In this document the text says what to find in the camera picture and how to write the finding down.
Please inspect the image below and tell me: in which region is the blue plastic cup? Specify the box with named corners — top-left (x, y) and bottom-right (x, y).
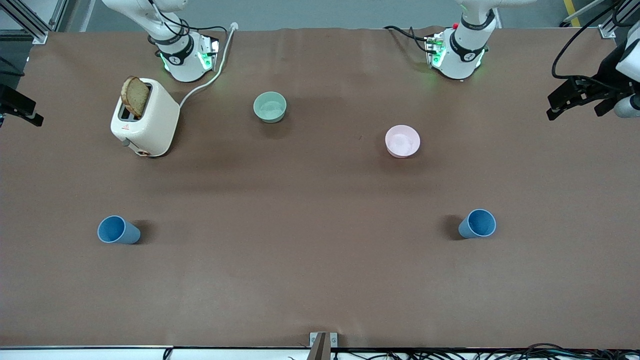
top-left (458, 208), bottom-right (497, 240)
top-left (97, 215), bottom-right (142, 245)

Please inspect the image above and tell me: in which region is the brown bread slice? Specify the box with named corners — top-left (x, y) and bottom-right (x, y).
top-left (120, 75), bottom-right (151, 119)

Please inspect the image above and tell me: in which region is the cream white toaster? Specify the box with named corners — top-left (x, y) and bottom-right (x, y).
top-left (110, 77), bottom-right (181, 158)

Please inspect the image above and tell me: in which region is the pink bowl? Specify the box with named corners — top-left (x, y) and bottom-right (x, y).
top-left (384, 124), bottom-right (421, 159)

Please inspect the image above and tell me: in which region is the green bowl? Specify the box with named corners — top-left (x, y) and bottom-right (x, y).
top-left (253, 91), bottom-right (288, 124)

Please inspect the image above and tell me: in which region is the brown table cover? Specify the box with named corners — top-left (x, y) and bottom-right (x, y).
top-left (0, 26), bottom-right (640, 349)

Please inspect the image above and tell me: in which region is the aluminium frame profile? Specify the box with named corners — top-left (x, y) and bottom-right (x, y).
top-left (0, 0), bottom-right (68, 45)
top-left (599, 0), bottom-right (640, 40)

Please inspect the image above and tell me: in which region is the black right arm base cable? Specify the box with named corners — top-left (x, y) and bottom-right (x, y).
top-left (147, 0), bottom-right (229, 58)

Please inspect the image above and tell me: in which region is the black arm base cable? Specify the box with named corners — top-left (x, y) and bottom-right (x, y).
top-left (147, 0), bottom-right (229, 58)
top-left (383, 25), bottom-right (437, 54)

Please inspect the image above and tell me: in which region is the black left arm base cable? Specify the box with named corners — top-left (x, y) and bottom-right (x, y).
top-left (383, 25), bottom-right (437, 54)

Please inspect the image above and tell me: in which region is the white toaster power cable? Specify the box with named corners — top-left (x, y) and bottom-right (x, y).
top-left (178, 22), bottom-right (239, 108)

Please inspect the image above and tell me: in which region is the black cable bundle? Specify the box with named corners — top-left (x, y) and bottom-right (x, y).
top-left (287, 343), bottom-right (640, 360)

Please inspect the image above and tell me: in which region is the metal table bracket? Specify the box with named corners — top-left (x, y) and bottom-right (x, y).
top-left (309, 332), bottom-right (338, 360)

